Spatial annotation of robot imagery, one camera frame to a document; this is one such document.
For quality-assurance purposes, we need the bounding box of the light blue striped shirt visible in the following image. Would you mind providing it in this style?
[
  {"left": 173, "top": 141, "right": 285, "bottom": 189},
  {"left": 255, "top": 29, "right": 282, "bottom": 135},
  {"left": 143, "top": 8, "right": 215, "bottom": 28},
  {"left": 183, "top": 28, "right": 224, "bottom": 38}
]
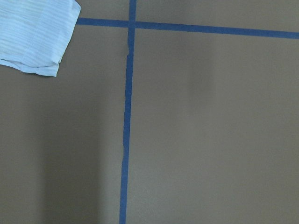
[{"left": 0, "top": 0, "right": 81, "bottom": 77}]

